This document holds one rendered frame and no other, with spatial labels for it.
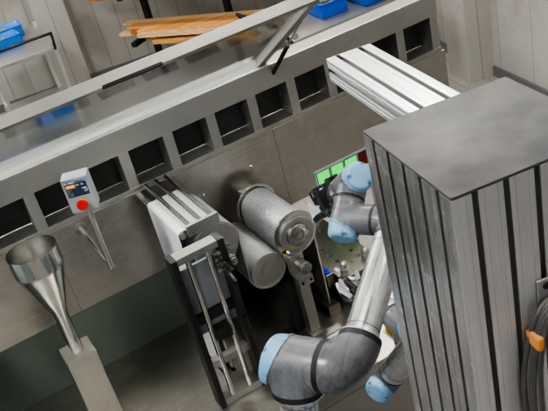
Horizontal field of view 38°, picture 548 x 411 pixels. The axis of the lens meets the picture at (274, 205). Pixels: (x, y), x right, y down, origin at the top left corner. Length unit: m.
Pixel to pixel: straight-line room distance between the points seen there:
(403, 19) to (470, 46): 3.26
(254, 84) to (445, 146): 1.54
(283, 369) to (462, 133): 0.78
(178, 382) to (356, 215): 0.95
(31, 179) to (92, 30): 5.82
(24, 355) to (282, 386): 1.13
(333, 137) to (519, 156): 1.79
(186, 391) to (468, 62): 4.17
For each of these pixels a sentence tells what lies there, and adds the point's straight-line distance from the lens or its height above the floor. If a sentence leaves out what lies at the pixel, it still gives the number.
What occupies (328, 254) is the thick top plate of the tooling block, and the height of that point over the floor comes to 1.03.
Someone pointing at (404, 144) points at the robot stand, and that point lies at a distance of 1.13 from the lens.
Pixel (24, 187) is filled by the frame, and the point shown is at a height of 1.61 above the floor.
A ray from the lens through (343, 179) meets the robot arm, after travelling 1.94.
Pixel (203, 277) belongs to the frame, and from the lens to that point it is 2.21.
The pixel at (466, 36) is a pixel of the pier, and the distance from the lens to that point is 6.08.
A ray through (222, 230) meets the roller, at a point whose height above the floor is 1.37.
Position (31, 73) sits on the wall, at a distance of 8.21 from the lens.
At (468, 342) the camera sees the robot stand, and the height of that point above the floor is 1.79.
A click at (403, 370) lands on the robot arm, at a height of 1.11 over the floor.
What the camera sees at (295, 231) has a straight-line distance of 2.41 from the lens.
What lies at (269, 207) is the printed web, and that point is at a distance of 2.48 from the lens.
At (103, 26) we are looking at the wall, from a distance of 8.17.
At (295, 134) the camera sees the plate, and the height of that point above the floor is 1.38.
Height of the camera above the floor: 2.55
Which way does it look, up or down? 30 degrees down
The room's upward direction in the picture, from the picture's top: 15 degrees counter-clockwise
